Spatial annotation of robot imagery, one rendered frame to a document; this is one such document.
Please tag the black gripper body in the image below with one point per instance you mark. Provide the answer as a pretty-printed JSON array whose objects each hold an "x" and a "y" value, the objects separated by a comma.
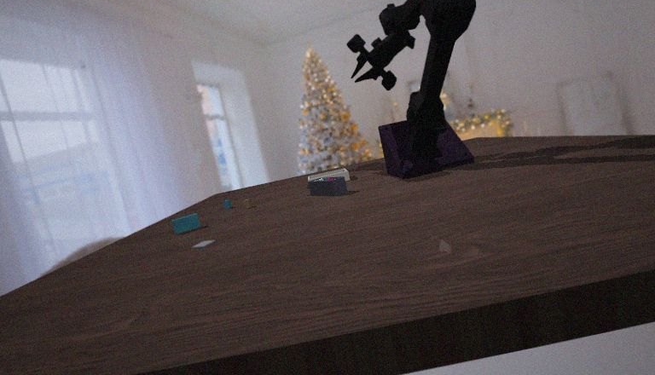
[{"x": 377, "y": 57}]

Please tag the white square tray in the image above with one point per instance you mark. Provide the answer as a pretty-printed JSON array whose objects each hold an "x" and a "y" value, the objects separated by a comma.
[{"x": 334, "y": 173}]

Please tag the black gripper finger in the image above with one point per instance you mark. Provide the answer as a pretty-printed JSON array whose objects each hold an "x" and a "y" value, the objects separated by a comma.
[
  {"x": 358, "y": 67},
  {"x": 367, "y": 75}
]

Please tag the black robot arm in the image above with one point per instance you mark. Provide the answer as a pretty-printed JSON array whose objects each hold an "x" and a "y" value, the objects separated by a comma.
[{"x": 446, "y": 21}]

